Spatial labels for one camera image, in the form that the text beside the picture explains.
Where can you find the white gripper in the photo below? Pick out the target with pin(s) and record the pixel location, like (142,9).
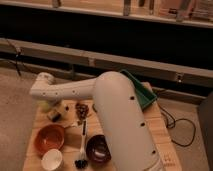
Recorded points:
(60,106)

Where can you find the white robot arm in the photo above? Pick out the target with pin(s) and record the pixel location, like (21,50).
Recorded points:
(127,135)

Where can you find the green plastic tray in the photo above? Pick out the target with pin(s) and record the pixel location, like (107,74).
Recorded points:
(145,96)

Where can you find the brown grape bunch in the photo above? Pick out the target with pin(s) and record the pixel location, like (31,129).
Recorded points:
(81,111)

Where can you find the light green plastic cup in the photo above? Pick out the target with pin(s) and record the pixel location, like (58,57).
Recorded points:
(44,106)

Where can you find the orange bowl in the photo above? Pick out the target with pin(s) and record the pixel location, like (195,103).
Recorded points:
(49,137)

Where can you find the dark purple bowl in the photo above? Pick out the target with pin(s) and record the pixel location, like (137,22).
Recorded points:
(97,150)

